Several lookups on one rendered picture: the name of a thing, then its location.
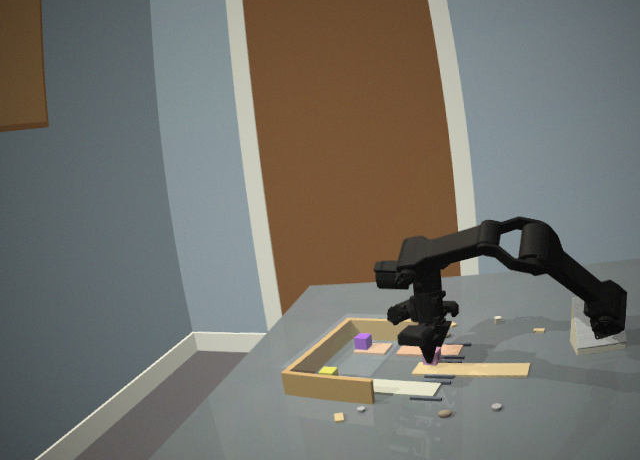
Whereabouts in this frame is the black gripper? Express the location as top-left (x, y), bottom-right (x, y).
top-left (397, 289), bottom-right (459, 364)

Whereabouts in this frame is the pink labelled cube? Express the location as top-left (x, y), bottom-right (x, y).
top-left (422, 347), bottom-right (442, 366)

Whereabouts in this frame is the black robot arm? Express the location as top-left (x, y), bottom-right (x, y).
top-left (373, 216), bottom-right (627, 339)

